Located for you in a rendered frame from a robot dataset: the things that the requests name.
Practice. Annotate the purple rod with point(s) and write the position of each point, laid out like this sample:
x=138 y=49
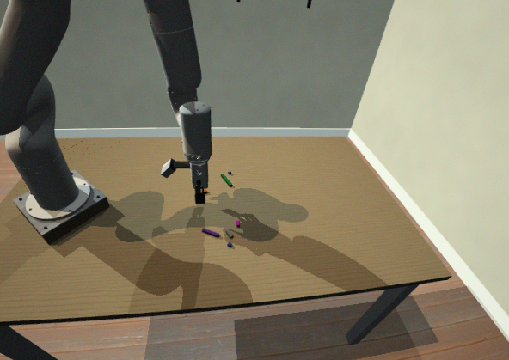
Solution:
x=207 y=231

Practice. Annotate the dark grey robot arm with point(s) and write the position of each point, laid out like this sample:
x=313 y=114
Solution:
x=30 y=35

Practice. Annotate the green rod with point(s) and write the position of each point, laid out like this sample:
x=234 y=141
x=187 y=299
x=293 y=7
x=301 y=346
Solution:
x=226 y=180

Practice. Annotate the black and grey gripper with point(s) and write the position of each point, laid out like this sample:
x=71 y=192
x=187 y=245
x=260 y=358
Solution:
x=199 y=172

